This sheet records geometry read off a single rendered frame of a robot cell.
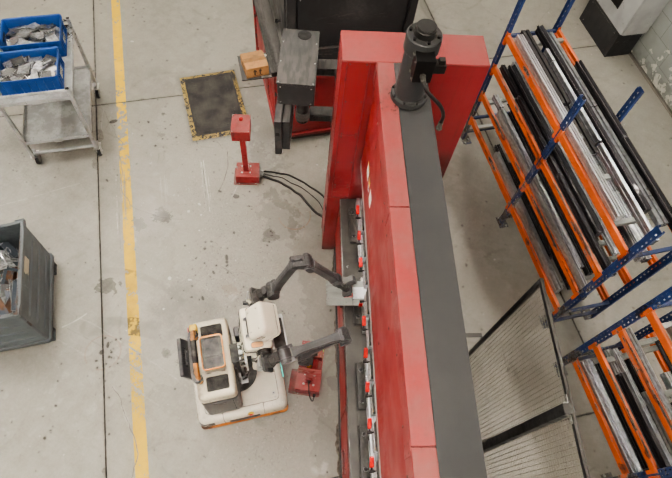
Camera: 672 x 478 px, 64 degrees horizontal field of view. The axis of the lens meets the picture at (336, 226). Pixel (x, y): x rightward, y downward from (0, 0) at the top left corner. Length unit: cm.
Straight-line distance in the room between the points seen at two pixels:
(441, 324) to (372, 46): 166
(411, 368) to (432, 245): 58
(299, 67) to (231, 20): 346
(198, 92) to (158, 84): 45
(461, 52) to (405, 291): 155
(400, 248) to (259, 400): 216
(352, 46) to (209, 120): 293
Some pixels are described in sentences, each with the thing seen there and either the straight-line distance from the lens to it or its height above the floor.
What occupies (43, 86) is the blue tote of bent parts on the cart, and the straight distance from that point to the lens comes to 531.
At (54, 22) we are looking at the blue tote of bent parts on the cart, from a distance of 583.
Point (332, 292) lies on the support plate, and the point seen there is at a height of 100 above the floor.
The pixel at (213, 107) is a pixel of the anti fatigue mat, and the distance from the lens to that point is 601.
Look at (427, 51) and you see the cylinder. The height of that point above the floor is 269.
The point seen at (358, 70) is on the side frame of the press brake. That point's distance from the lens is 321.
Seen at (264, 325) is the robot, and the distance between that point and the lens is 325.
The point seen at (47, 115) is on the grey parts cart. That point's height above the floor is 33.
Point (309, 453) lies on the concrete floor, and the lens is 449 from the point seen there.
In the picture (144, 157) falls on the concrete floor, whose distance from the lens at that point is 573.
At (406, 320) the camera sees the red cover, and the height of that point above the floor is 230.
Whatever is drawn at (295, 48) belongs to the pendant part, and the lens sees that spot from 372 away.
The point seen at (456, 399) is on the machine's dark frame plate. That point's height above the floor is 230.
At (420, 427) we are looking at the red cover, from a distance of 223.
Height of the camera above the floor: 445
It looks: 60 degrees down
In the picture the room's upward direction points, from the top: 8 degrees clockwise
